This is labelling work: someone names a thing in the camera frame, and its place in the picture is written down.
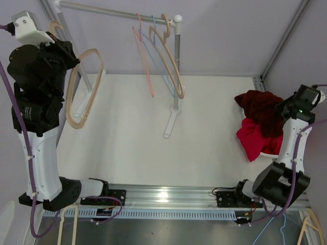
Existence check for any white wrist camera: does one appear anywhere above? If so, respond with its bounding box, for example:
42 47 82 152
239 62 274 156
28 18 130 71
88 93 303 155
6 11 55 46
311 84 327 106

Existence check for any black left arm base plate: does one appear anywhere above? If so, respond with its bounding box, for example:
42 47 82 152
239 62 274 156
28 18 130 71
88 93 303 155
80 189 127 206

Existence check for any white slotted cable duct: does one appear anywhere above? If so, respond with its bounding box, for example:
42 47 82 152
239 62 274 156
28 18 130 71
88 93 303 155
43 208 237 221

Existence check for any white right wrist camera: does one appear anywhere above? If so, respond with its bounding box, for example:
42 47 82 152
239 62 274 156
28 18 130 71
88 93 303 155
311 84 327 106

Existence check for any light blue thin hanger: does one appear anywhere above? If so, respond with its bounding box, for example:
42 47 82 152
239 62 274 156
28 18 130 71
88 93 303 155
140 15 174 97

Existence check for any blue hanger bottom right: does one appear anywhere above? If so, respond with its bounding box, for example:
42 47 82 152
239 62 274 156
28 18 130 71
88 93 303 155
250 214 296 244

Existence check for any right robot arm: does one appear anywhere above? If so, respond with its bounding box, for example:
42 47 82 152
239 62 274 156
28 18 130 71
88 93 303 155
232 85 325 209

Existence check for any dark maroon t shirt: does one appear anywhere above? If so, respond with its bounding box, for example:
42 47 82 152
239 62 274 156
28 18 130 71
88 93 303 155
235 90 284 138

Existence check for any red t shirt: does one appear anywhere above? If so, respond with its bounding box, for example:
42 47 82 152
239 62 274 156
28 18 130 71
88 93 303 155
261 135 283 155

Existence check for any aluminium corner frame post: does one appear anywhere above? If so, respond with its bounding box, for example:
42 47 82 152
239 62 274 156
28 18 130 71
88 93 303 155
260 0 312 83

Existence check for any white perforated plastic basket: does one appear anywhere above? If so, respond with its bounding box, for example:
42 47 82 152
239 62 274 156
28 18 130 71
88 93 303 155
241 109 278 159

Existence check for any pink thin hanger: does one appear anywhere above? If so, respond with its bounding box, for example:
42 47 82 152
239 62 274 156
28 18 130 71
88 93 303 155
132 13 154 97

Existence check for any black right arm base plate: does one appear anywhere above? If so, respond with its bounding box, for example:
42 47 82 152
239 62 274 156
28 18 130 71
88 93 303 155
215 190 263 208

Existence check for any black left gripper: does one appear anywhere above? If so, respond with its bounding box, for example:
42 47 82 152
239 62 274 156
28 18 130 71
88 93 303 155
30 31 80 99

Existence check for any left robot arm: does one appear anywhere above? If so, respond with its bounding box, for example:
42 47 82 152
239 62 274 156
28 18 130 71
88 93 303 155
7 40 110 211

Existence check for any aluminium frame rail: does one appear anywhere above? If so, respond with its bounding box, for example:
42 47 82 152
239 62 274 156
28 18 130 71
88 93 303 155
108 184 248 210

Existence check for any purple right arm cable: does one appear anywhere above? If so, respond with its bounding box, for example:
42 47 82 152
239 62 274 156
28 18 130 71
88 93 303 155
237 84 327 227

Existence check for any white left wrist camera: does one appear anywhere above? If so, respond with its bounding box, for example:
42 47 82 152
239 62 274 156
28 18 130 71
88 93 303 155
6 11 55 46

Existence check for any magenta pink t shirt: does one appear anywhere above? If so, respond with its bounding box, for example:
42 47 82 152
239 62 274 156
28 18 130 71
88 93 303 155
236 118 270 162

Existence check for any silver clothes rack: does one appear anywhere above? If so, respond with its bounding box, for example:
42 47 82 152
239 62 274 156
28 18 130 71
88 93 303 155
53 1 185 139

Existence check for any beige wooden hanger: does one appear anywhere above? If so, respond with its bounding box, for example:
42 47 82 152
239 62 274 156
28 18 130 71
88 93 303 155
149 13 184 100

